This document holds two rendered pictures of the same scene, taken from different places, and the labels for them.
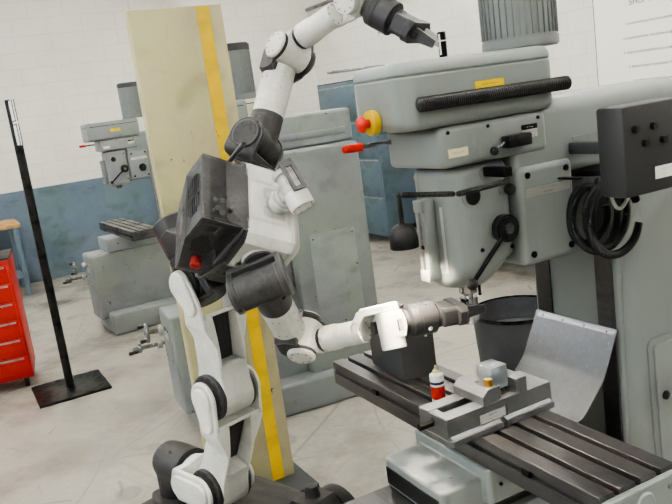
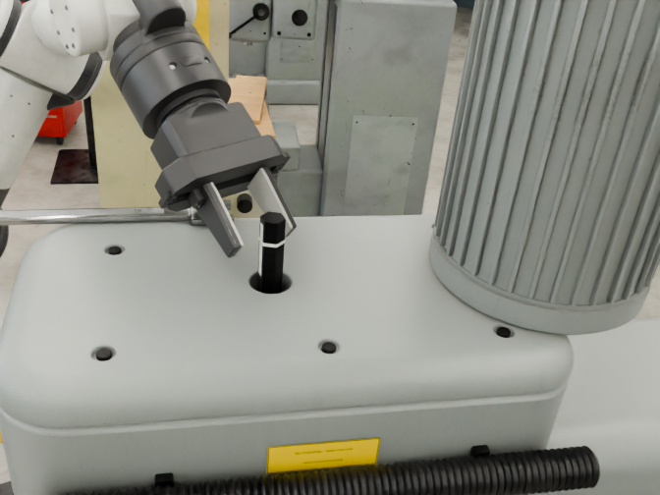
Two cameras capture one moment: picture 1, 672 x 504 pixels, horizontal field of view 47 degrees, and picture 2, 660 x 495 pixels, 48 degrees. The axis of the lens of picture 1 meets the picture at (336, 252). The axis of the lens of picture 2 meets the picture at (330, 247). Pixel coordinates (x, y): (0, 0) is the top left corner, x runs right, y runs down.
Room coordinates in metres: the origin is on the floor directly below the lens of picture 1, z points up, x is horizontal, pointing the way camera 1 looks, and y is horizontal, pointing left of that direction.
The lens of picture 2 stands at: (1.47, -0.50, 2.26)
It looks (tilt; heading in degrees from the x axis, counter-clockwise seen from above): 32 degrees down; 13
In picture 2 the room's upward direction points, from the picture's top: 6 degrees clockwise
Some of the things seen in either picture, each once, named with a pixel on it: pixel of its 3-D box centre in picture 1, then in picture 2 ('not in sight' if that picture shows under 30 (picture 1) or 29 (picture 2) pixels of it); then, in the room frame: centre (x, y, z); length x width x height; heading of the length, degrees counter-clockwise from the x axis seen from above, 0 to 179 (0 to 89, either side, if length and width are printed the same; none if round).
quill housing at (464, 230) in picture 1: (462, 222); not in sight; (1.98, -0.34, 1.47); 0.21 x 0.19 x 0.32; 27
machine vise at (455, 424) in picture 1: (485, 398); not in sight; (1.90, -0.34, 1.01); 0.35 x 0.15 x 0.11; 117
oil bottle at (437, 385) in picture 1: (437, 383); not in sight; (2.06, -0.23, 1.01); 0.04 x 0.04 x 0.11
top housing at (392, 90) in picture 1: (452, 90); (283, 351); (1.98, -0.35, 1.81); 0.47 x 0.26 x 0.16; 117
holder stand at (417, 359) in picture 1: (400, 338); not in sight; (2.36, -0.17, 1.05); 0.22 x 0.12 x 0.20; 23
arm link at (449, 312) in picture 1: (438, 315); not in sight; (1.95, -0.25, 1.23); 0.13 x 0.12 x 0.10; 15
